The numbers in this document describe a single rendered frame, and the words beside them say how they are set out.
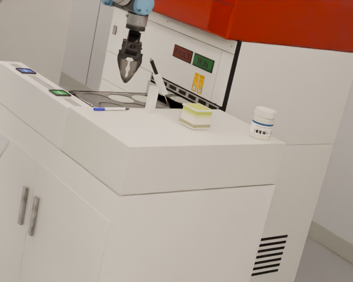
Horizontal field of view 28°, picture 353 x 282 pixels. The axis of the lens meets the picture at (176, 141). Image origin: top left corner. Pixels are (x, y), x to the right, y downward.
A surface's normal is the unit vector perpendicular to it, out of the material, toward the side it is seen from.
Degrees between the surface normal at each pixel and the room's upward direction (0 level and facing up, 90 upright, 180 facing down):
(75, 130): 90
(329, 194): 90
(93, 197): 90
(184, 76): 90
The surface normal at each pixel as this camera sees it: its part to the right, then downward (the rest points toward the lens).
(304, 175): 0.58, 0.35
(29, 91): -0.78, 0.01
